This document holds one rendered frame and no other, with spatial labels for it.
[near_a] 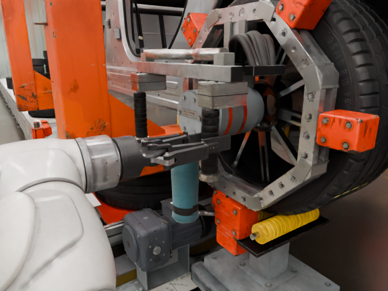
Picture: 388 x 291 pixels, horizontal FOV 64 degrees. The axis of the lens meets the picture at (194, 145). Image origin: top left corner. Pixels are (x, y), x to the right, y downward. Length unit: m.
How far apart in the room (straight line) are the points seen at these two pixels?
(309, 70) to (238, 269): 0.81
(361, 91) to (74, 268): 0.63
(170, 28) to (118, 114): 2.44
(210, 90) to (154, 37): 2.89
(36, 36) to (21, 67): 10.82
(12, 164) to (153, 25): 3.09
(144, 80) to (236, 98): 0.34
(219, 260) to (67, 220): 0.99
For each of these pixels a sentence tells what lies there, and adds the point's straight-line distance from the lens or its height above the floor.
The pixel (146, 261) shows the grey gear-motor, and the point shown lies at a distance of 1.19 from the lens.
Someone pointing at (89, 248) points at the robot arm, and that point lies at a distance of 0.35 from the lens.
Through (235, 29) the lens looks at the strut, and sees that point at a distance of 0.88.
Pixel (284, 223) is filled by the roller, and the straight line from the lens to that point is 0.96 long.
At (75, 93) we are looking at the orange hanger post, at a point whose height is 0.87.
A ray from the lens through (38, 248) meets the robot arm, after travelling 0.34.
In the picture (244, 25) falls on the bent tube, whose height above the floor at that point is 1.07.
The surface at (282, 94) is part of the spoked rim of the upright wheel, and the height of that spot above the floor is 0.89.
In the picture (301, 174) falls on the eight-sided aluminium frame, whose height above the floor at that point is 0.74.
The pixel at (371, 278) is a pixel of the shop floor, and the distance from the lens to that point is 1.77.
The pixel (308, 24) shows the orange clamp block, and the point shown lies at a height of 1.06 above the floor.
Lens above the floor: 1.00
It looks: 17 degrees down
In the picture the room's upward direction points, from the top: straight up
